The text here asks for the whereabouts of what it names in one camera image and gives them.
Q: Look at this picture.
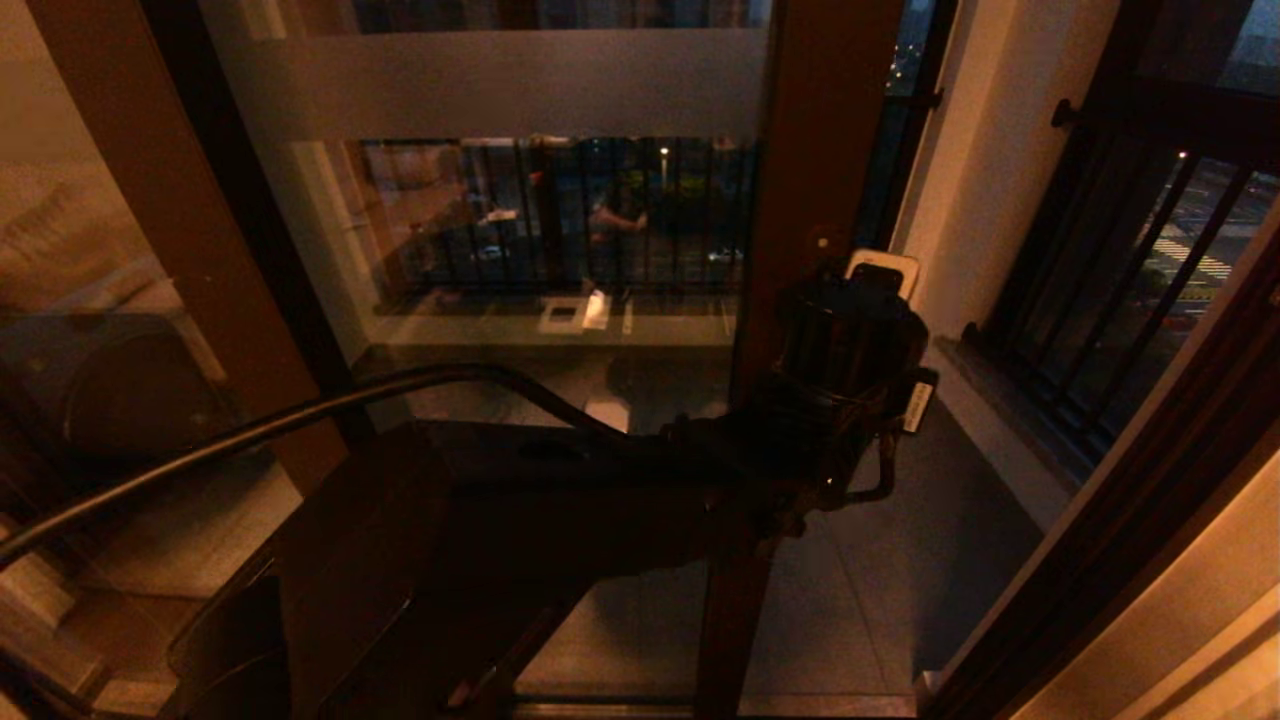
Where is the black cable with white label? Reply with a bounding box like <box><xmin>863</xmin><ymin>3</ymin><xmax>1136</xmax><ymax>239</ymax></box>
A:
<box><xmin>830</xmin><ymin>375</ymin><xmax>936</xmax><ymax>511</ymax></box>

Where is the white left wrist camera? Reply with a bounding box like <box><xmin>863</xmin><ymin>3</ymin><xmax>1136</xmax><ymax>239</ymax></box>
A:
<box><xmin>845</xmin><ymin>248</ymin><xmax>921</xmax><ymax>301</ymax></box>

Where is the brown framed sliding glass door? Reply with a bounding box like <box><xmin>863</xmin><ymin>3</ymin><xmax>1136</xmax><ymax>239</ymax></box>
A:
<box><xmin>195</xmin><ymin>0</ymin><xmax>906</xmax><ymax>720</ymax></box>

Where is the black balcony railing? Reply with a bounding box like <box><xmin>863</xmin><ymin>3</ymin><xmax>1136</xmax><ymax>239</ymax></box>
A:
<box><xmin>965</xmin><ymin>0</ymin><xmax>1280</xmax><ymax>471</ymax></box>
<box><xmin>360</xmin><ymin>0</ymin><xmax>946</xmax><ymax>301</ymax></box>

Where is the brown framed fixed glass panel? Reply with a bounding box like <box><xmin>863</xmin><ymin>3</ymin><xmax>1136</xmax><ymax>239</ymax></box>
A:
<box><xmin>0</xmin><ymin>0</ymin><xmax>511</xmax><ymax>720</ymax></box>

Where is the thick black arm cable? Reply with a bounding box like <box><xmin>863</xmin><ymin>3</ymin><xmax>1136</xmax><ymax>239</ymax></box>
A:
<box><xmin>0</xmin><ymin>362</ymin><xmax>631</xmax><ymax>571</ymax></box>

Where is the dark brown door jamb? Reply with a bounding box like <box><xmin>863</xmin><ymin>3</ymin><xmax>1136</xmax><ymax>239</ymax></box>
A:
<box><xmin>915</xmin><ymin>200</ymin><xmax>1280</xmax><ymax>720</ymax></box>

